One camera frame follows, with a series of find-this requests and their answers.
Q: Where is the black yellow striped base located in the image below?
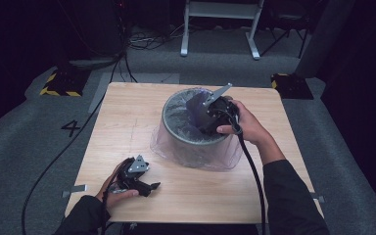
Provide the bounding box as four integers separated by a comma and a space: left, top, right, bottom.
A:
270, 72, 315, 101
39, 67, 91, 98

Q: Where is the bundle of floor cables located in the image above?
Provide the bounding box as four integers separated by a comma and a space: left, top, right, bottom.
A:
126, 23, 190, 52

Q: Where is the grey metal table bracket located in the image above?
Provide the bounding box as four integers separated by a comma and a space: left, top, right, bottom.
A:
62, 184, 88, 199
309, 192, 326, 204

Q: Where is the grey pillar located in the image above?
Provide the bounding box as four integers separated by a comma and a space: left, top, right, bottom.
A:
294, 0, 356, 79

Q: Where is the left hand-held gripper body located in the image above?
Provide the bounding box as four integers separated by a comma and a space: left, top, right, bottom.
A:
116, 154, 151, 196

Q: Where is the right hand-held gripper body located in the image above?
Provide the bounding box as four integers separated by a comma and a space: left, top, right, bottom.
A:
199, 82, 241, 135

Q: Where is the white metal stand frame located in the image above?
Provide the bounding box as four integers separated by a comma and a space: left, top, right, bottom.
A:
179, 0, 265, 61

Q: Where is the black tripod stand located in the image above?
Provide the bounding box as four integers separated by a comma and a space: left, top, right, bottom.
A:
258, 0, 311, 60

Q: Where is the long black floor cable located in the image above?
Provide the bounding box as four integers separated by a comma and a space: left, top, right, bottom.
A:
21, 52, 128, 235

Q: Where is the left hand-held gripper cable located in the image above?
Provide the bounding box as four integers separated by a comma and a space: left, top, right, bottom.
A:
101, 157, 135, 235

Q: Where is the purple translucent plastic bag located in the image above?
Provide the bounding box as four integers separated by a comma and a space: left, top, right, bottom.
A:
149, 86, 244, 172

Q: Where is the right hand-held gripper cable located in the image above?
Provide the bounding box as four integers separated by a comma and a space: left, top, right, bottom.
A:
228, 107, 267, 235

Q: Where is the person's right hand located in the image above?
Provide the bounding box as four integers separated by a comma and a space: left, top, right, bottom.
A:
215, 100, 270, 148

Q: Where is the hand-held gripper cable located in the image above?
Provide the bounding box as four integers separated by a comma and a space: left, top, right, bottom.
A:
228, 107, 267, 235
101, 157, 135, 235

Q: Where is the green ribbed plastic bin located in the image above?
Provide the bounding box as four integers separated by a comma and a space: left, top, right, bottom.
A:
161, 87, 233, 167

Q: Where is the person's left hand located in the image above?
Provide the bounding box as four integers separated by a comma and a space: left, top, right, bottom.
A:
95, 161, 140, 214

